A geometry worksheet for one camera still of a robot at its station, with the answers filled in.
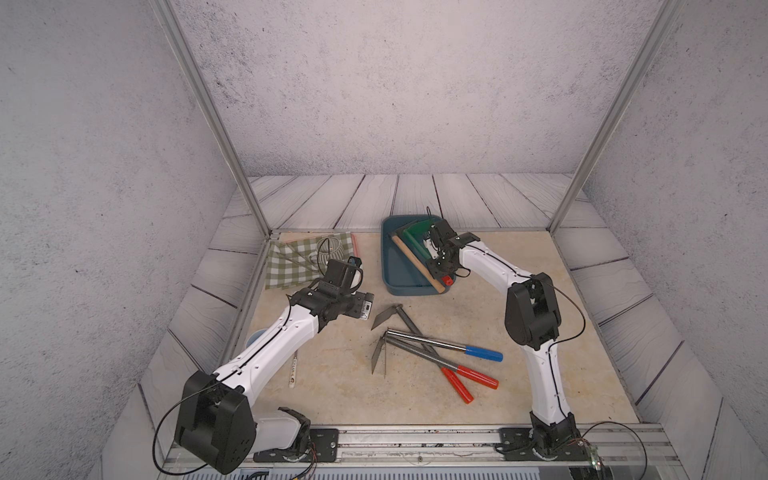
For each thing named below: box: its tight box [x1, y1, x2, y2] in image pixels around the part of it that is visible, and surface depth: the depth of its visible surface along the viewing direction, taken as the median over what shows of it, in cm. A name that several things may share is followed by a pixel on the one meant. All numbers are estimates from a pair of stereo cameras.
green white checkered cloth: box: [265, 232, 354, 289], surface depth 113 cm
